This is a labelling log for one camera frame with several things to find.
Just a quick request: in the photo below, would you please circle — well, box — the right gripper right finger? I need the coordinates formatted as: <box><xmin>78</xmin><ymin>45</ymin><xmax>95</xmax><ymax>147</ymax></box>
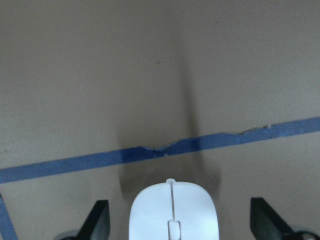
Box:
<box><xmin>250</xmin><ymin>197</ymin><xmax>298</xmax><ymax>240</ymax></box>

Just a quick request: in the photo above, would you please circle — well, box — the white computer mouse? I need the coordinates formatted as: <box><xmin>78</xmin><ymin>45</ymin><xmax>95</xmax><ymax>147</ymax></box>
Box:
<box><xmin>128</xmin><ymin>178</ymin><xmax>220</xmax><ymax>240</ymax></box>

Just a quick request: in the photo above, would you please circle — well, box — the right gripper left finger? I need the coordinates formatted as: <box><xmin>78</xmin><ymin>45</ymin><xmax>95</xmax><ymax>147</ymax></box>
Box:
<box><xmin>75</xmin><ymin>200</ymin><xmax>111</xmax><ymax>240</ymax></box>

